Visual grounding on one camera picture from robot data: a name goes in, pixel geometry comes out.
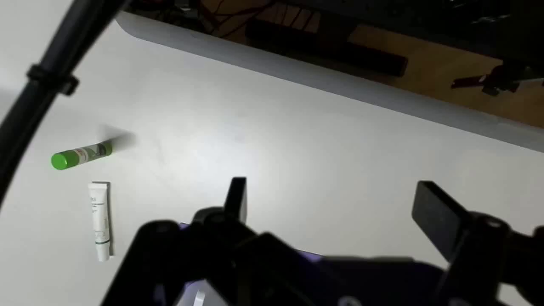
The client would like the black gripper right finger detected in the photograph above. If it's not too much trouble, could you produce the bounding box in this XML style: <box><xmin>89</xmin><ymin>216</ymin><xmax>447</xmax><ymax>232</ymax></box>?
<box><xmin>410</xmin><ymin>181</ymin><xmax>514</xmax><ymax>269</ymax></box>

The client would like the green-capped marker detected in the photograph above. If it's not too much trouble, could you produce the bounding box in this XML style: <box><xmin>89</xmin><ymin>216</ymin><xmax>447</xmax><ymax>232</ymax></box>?
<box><xmin>50</xmin><ymin>140</ymin><xmax>116</xmax><ymax>172</ymax></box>

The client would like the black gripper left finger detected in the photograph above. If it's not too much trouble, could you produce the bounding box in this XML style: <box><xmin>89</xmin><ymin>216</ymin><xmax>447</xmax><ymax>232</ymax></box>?
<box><xmin>225</xmin><ymin>176</ymin><xmax>250</xmax><ymax>225</ymax></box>

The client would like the black clamp fixture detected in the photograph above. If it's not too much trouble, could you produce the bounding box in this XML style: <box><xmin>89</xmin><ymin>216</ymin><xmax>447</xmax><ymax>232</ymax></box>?
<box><xmin>451</xmin><ymin>57</ymin><xmax>544</xmax><ymax>97</ymax></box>

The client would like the black cable with tie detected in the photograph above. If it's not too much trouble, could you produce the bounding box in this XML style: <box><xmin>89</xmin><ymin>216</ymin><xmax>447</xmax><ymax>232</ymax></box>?
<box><xmin>0</xmin><ymin>0</ymin><xmax>130</xmax><ymax>206</ymax></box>

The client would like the green white marker pen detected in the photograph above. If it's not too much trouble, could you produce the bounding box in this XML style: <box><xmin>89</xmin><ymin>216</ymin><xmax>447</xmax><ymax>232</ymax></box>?
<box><xmin>89</xmin><ymin>181</ymin><xmax>114</xmax><ymax>264</ymax></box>

